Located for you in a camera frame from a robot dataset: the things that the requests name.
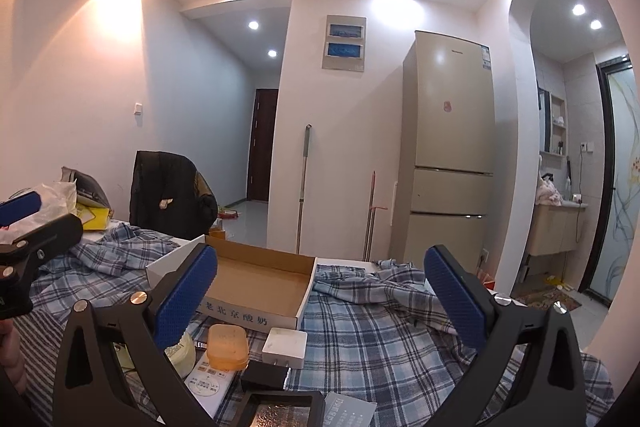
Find cream round container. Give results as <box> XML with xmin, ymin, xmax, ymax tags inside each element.
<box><xmin>165</xmin><ymin>332</ymin><xmax>196</xmax><ymax>379</ymax></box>

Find white AUX remote control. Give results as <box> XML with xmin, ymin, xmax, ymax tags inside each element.
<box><xmin>184</xmin><ymin>353</ymin><xmax>235</xmax><ymax>417</ymax></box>

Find orange translucent plastic box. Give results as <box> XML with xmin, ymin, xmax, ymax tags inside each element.
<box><xmin>206</xmin><ymin>324</ymin><xmax>250</xmax><ymax>372</ymax></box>

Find black square display frame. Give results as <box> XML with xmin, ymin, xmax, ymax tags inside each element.
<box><xmin>231</xmin><ymin>391</ymin><xmax>326</xmax><ymax>427</ymax></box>

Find grey card booklet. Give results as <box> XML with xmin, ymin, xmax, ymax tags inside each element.
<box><xmin>322</xmin><ymin>392</ymin><xmax>376</xmax><ymax>427</ymax></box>

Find black cube charger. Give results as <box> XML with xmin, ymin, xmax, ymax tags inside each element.
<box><xmin>240</xmin><ymin>360</ymin><xmax>291</xmax><ymax>392</ymax></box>

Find white square power adapter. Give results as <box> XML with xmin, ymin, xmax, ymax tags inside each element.
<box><xmin>262</xmin><ymin>327</ymin><xmax>308</xmax><ymax>369</ymax></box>

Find person's left hand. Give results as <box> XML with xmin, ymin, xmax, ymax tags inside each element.
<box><xmin>0</xmin><ymin>320</ymin><xmax>27</xmax><ymax>395</ymax></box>

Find grey striped towel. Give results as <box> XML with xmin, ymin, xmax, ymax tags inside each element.
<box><xmin>14</xmin><ymin>308</ymin><xmax>65</xmax><ymax>426</ymax></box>

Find white plastic bag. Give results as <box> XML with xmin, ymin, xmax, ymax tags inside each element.
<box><xmin>0</xmin><ymin>181</ymin><xmax>79</xmax><ymax>244</ymax></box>

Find patterned floor mat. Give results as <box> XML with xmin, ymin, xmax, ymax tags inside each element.
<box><xmin>515</xmin><ymin>287</ymin><xmax>582</xmax><ymax>312</ymax></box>

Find grey pouch bag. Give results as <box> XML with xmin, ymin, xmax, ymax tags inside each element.
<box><xmin>61</xmin><ymin>167</ymin><xmax>111</xmax><ymax>209</ymax></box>

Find yellow packaging box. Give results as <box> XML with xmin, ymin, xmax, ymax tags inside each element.
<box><xmin>75</xmin><ymin>202</ymin><xmax>113</xmax><ymax>232</ymax></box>

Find bathroom vanity cabinet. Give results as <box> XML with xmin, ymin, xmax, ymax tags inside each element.
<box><xmin>525</xmin><ymin>200</ymin><xmax>588</xmax><ymax>257</ymax></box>

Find blue plaid cloth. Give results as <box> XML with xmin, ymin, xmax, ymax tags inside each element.
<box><xmin>27</xmin><ymin>221</ymin><xmax>616</xmax><ymax>427</ymax></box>

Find beige three-door refrigerator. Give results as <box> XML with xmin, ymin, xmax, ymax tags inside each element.
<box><xmin>390</xmin><ymin>31</ymin><xmax>496</xmax><ymax>272</ymax></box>

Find glass bathroom door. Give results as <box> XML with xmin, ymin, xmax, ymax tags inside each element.
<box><xmin>580</xmin><ymin>55</ymin><xmax>639</xmax><ymax>307</ymax></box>

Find chair with black jacket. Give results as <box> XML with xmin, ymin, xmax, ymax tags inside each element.
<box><xmin>129</xmin><ymin>150</ymin><xmax>218</xmax><ymax>239</ymax></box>

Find shallow cardboard box tray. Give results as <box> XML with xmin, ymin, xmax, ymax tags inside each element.
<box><xmin>146</xmin><ymin>235</ymin><xmax>318</xmax><ymax>333</ymax></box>

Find dark red door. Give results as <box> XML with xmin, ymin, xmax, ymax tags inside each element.
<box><xmin>246</xmin><ymin>89</ymin><xmax>279</xmax><ymax>202</ymax></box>

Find red handled broom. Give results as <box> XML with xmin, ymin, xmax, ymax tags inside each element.
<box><xmin>362</xmin><ymin>170</ymin><xmax>387</xmax><ymax>261</ymax></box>

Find wall electrical panel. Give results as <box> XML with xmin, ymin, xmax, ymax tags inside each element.
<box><xmin>322</xmin><ymin>15</ymin><xmax>367</xmax><ymax>72</ymax></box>

